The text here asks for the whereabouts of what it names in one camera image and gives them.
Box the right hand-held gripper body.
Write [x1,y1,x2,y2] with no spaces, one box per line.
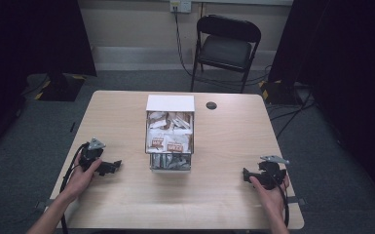
[256,154,290,191]

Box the person's right hand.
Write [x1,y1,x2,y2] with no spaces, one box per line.
[248,175,290,216]

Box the person's left hand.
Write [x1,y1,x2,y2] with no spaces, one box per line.
[60,155,103,203]

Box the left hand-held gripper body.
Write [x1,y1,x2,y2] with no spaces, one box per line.
[78,137,107,174]

